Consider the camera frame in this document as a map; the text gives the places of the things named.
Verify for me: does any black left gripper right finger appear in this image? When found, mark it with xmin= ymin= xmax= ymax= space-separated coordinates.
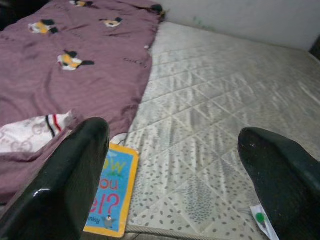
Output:
xmin=237 ymin=126 xmax=320 ymax=240

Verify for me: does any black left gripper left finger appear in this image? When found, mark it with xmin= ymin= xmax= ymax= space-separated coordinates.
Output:
xmin=0 ymin=116 xmax=111 ymax=240

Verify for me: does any white wrapper with green dot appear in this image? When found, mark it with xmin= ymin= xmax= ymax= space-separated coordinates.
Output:
xmin=249 ymin=203 xmax=280 ymax=240

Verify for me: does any blue yellow children's book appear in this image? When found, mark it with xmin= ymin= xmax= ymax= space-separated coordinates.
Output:
xmin=83 ymin=142 xmax=140 ymax=238

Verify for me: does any purple cartoon print blanket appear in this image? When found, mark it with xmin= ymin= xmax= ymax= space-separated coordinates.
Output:
xmin=0 ymin=0 xmax=166 ymax=206

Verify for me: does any grey quilted mattress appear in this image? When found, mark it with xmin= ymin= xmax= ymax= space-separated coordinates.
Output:
xmin=119 ymin=21 xmax=320 ymax=240

